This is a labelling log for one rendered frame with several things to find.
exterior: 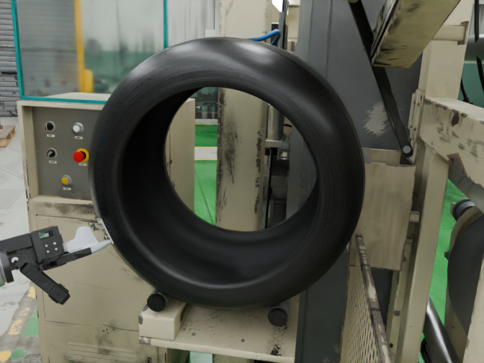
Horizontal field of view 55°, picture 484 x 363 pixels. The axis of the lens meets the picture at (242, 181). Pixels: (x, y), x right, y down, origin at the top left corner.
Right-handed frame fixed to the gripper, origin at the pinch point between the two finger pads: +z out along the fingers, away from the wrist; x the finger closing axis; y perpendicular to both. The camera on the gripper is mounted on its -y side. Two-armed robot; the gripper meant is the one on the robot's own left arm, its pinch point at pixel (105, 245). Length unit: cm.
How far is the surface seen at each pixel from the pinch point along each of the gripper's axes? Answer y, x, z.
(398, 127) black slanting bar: 9, -21, 73
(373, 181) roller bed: -3, -14, 67
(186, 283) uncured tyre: -11.8, -9.8, 12.5
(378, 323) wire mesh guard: -24, -40, 35
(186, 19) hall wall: 330, 776, 424
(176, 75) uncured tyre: 29.4, -22.6, 16.7
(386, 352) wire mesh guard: -26, -46, 30
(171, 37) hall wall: 303, 797, 391
